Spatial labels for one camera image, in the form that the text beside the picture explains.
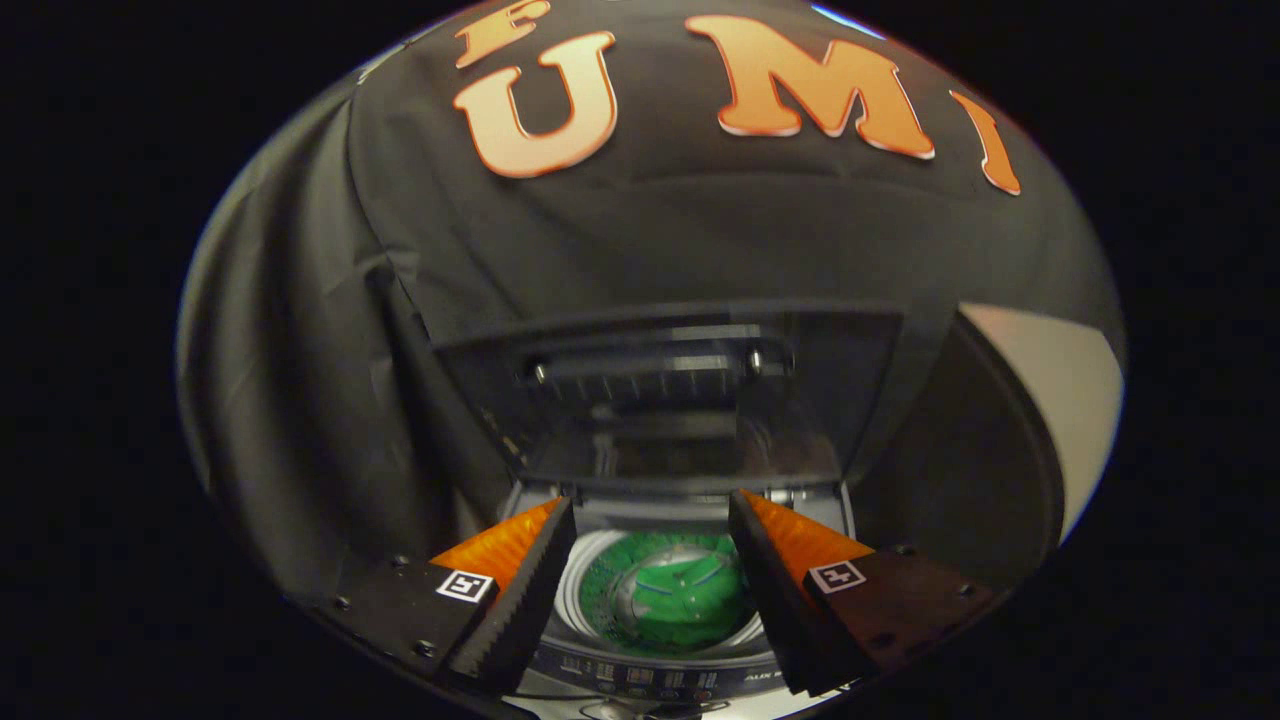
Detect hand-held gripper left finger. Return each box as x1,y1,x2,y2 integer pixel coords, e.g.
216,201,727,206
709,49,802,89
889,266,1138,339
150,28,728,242
325,497,579,696

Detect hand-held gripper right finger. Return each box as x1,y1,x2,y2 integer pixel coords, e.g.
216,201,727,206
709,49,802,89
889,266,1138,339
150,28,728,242
728,490,1001,698

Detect green polo shirt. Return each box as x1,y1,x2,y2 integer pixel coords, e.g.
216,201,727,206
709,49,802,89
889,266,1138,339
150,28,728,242
578,533,753,649

